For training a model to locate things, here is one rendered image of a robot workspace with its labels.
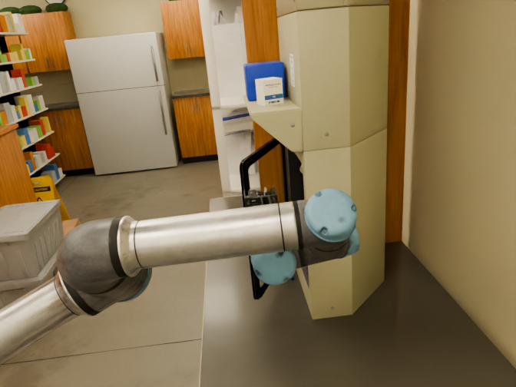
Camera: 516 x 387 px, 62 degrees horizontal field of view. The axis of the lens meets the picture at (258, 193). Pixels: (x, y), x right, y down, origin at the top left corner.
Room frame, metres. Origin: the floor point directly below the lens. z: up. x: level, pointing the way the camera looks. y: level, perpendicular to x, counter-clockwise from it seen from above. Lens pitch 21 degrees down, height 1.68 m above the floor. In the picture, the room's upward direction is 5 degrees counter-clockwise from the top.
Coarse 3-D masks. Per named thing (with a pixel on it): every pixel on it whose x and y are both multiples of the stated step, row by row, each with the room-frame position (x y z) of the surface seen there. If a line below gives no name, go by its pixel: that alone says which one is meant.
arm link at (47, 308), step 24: (48, 288) 0.66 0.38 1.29; (72, 288) 0.64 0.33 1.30; (120, 288) 0.63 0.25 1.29; (144, 288) 0.71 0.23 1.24; (0, 312) 0.64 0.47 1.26; (24, 312) 0.63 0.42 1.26; (48, 312) 0.63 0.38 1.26; (72, 312) 0.64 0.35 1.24; (96, 312) 0.65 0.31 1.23; (0, 336) 0.61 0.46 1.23; (24, 336) 0.62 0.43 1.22; (0, 360) 0.61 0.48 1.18
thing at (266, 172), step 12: (264, 144) 1.13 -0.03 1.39; (264, 156) 1.11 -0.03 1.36; (276, 156) 1.20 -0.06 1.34; (240, 168) 0.98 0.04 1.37; (252, 168) 1.03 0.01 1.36; (264, 168) 1.11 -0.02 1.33; (276, 168) 1.19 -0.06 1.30; (240, 180) 0.98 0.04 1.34; (252, 180) 1.03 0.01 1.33; (264, 180) 1.10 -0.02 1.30; (276, 180) 1.18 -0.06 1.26; (276, 192) 1.18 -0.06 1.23; (252, 276) 0.98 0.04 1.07
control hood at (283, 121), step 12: (252, 108) 1.01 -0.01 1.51; (264, 108) 1.00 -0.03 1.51; (276, 108) 0.98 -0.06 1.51; (288, 108) 0.96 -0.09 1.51; (264, 120) 0.95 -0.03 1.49; (276, 120) 0.95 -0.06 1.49; (288, 120) 0.95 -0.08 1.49; (300, 120) 0.95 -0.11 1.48; (276, 132) 0.95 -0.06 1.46; (288, 132) 0.95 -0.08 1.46; (300, 132) 0.95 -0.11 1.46; (288, 144) 0.95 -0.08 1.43; (300, 144) 0.95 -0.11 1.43
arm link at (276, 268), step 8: (256, 256) 0.64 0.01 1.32; (264, 256) 0.63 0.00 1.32; (272, 256) 0.63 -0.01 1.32; (280, 256) 0.63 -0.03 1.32; (288, 256) 0.63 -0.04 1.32; (296, 256) 0.65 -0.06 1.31; (256, 264) 0.63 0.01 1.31; (264, 264) 0.63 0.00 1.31; (272, 264) 0.63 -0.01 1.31; (280, 264) 0.63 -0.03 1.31; (288, 264) 0.63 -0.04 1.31; (296, 264) 0.65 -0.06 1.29; (256, 272) 0.63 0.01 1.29; (264, 272) 0.63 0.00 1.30; (272, 272) 0.63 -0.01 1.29; (280, 272) 0.63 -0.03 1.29; (288, 272) 0.63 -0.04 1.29; (264, 280) 0.63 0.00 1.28; (272, 280) 0.63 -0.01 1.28; (280, 280) 0.63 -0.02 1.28
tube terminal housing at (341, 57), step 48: (288, 48) 1.09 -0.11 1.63; (336, 48) 0.95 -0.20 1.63; (384, 48) 1.08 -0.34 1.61; (288, 96) 1.14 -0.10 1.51; (336, 96) 0.95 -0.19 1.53; (384, 96) 1.09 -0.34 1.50; (336, 144) 0.95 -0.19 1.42; (384, 144) 1.09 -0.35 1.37; (384, 192) 1.09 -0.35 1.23; (384, 240) 1.10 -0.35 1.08; (336, 288) 0.95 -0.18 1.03
